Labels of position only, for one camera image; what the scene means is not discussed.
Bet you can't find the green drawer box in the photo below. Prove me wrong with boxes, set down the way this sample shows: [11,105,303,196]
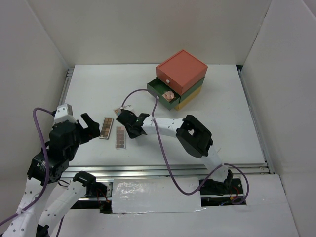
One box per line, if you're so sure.
[147,77,205,110]

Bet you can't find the peach makeup sponge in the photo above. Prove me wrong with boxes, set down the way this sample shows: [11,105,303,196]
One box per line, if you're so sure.
[162,90,175,102]

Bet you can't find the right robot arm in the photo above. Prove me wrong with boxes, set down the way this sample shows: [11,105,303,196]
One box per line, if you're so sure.
[116,110,233,196]

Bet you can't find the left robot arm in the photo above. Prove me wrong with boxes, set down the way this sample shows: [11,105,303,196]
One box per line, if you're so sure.
[2,113,107,237]

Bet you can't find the pink-brown eyeshadow palette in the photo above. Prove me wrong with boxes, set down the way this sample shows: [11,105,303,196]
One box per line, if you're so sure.
[115,126,126,149]

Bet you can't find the colourful square eyeshadow palette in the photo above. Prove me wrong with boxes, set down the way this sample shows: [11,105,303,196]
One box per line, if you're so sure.
[114,107,124,117]

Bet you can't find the brown eyeshadow palette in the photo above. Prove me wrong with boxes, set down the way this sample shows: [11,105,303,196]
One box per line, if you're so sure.
[99,117,114,140]

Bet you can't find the yellow drawer box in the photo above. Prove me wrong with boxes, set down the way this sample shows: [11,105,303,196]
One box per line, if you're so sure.
[174,85,202,111]

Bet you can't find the white front cover panel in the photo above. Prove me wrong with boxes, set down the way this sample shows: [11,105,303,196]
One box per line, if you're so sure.
[112,178,202,214]

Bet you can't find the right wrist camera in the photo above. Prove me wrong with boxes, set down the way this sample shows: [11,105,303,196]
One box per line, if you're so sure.
[120,104,134,112]

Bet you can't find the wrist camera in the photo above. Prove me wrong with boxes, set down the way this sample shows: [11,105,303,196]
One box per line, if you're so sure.
[54,103,75,124]
[120,104,134,112]

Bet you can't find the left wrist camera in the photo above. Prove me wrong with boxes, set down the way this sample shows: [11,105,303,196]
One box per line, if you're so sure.
[54,103,75,124]

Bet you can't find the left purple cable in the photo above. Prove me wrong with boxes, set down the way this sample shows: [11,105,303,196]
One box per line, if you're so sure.
[0,107,65,237]

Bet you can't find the aluminium table rail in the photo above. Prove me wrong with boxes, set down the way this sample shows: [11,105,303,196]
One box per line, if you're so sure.
[61,64,270,180]

